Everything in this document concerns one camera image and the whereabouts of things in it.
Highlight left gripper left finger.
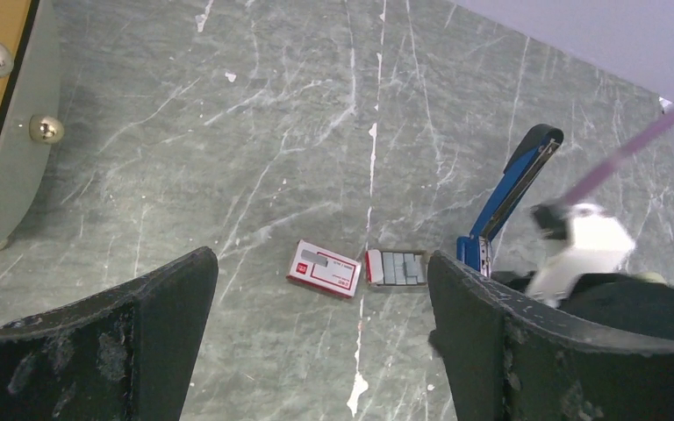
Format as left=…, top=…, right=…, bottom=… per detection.
left=0, top=247, right=219, bottom=420

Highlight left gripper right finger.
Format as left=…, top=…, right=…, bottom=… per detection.
left=427, top=251, right=674, bottom=420

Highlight blue stapler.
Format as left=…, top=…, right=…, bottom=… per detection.
left=456, top=124, right=564, bottom=276

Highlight cardboard staple tray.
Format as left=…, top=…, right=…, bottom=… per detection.
left=365, top=248, right=429, bottom=289

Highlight red white staple box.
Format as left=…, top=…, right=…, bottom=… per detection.
left=286, top=239, right=362, bottom=298

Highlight silver staple strips in tray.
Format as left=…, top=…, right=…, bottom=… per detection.
left=381, top=251, right=427, bottom=286

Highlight cream cylindrical drum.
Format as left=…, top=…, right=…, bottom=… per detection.
left=0, top=1, right=65, bottom=246

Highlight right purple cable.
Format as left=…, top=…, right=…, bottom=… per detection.
left=557, top=89, right=674, bottom=207

